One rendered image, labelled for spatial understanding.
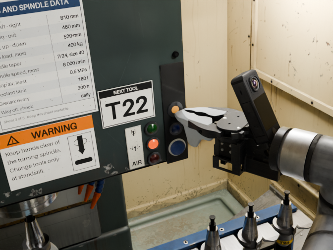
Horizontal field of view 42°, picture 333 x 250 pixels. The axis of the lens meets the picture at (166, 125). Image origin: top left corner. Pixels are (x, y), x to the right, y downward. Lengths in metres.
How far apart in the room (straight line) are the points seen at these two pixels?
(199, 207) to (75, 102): 1.66
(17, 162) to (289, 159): 0.43
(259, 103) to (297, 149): 0.09
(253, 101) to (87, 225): 1.12
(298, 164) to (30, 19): 0.45
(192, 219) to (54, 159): 1.55
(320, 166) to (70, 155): 0.41
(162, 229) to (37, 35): 1.64
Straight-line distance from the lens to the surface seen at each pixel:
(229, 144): 0.72
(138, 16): 0.72
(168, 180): 2.20
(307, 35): 1.57
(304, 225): 1.25
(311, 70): 1.57
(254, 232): 1.16
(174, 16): 0.74
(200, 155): 2.21
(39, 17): 0.68
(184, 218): 2.25
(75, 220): 1.65
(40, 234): 1.09
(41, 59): 0.69
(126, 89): 0.74
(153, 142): 0.79
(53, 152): 0.75
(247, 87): 0.67
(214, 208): 2.31
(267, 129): 0.68
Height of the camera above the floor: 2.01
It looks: 27 degrees down
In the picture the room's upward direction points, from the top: 4 degrees counter-clockwise
